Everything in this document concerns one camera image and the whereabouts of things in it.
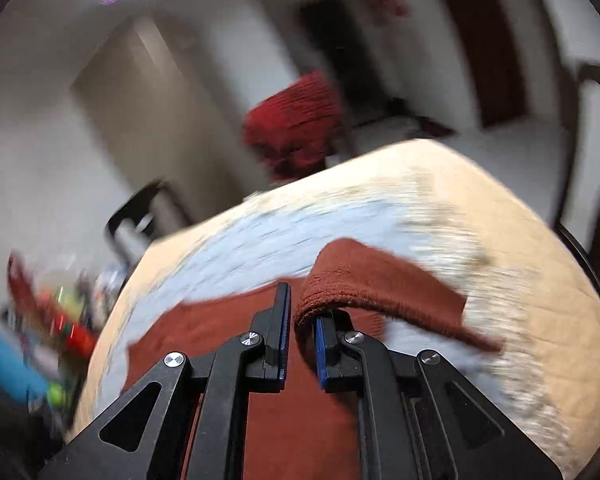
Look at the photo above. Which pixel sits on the rust brown knit sweater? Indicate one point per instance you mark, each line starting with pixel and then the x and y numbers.
pixel 380 285

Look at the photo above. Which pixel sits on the quilted blue beige table cover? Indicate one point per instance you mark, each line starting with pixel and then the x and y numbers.
pixel 510 220

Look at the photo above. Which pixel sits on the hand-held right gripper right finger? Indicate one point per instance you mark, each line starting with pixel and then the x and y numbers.
pixel 322 355

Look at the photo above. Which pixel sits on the red bottle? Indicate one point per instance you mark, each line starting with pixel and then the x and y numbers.
pixel 77 337

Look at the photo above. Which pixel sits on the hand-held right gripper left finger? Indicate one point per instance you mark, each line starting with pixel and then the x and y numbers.
pixel 283 340

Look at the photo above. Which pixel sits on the beige tall cabinet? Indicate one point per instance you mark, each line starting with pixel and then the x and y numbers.
pixel 145 105

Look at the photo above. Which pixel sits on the dark wooden chair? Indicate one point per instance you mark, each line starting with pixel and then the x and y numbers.
pixel 587 125

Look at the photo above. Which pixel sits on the red knit cloth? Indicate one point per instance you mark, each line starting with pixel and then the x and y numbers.
pixel 295 125

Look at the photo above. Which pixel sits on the brown wooden door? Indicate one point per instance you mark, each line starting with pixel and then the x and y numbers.
pixel 485 45

